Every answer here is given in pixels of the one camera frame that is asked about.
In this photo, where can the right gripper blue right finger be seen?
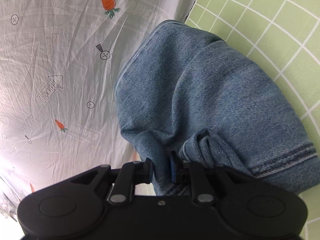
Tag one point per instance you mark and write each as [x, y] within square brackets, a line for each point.
[174, 166]

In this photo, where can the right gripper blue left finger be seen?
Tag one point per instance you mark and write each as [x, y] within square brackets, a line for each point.
[148, 171]

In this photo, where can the blue denim jeans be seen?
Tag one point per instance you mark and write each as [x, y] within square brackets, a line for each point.
[186, 90]

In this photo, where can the grey carrot print sheet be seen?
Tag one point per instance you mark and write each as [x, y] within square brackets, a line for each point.
[60, 60]

